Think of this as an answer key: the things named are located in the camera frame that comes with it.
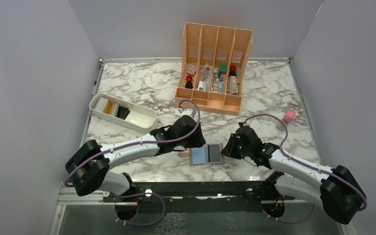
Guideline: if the brown leather card holder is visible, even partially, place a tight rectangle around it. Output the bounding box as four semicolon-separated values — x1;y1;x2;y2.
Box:
178;143;225;166

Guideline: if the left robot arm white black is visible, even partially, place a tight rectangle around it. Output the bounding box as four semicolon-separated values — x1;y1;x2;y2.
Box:
64;115;206;201

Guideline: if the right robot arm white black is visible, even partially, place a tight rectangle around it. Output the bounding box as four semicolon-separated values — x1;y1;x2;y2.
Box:
221;126;366;224

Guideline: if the stack of cards in tray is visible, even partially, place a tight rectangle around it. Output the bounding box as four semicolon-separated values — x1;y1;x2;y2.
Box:
94;97;130;119

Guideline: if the red black stamp left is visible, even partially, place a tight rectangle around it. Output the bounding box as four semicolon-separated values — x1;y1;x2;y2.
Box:
185;75;193;89

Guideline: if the red black stamp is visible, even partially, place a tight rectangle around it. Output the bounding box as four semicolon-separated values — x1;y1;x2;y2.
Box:
229;65;236;77
185;75;193;89

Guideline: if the white plastic tray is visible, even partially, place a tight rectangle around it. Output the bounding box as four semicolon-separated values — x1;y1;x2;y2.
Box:
89;93;158;134

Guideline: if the pink cap small bottle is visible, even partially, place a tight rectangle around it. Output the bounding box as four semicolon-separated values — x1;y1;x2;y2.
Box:
277;110;296;131

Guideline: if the peach desk organizer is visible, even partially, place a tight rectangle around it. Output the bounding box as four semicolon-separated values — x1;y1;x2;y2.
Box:
175;23;253;116

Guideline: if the green cap bottle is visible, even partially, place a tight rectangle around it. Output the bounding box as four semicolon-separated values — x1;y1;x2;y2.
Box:
218;65;227;74

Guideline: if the red black stamp right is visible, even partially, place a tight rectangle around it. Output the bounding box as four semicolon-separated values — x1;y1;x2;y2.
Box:
229;65;236;77

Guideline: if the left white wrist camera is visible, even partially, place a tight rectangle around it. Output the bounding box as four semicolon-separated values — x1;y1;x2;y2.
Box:
177;107;197;118

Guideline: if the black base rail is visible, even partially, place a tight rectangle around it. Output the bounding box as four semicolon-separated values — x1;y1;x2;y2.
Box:
103;181;279;213

